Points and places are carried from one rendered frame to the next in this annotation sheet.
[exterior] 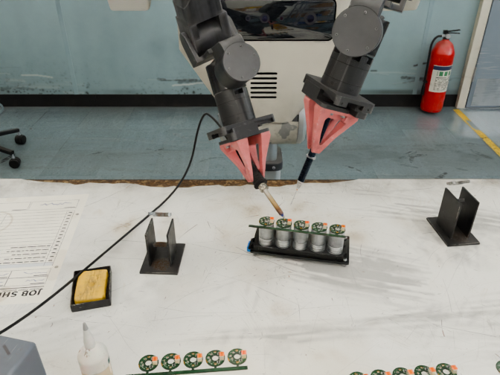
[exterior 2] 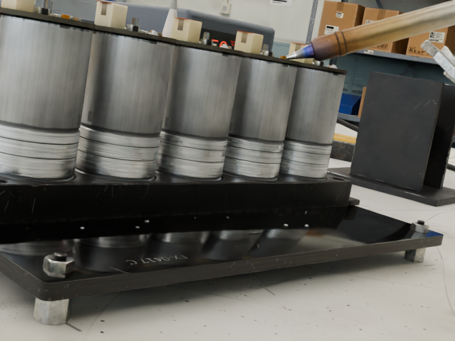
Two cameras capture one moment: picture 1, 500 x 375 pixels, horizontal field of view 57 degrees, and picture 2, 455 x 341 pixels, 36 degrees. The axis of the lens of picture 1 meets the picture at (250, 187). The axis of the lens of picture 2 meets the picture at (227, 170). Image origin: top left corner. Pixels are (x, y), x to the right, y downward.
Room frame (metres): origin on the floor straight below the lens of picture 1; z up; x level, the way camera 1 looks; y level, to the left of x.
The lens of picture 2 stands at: (0.72, -0.26, 0.81)
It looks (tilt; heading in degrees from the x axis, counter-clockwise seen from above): 9 degrees down; 123
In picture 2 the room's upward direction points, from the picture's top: 10 degrees clockwise
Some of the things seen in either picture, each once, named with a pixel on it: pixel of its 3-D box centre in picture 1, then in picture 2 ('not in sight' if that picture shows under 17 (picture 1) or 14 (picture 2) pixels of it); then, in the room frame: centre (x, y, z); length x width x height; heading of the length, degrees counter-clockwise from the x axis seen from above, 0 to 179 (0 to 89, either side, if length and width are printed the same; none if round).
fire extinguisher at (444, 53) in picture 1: (439, 71); not in sight; (3.07, -1.29, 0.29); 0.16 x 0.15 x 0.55; 90
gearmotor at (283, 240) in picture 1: (283, 235); (251, 126); (0.59, -0.05, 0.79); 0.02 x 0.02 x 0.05
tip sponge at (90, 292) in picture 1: (91, 287); (351, 147); (0.51, 0.24, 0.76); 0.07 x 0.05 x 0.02; 14
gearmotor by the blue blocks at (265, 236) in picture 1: (266, 233); (302, 129); (0.60, -0.03, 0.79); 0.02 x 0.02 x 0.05
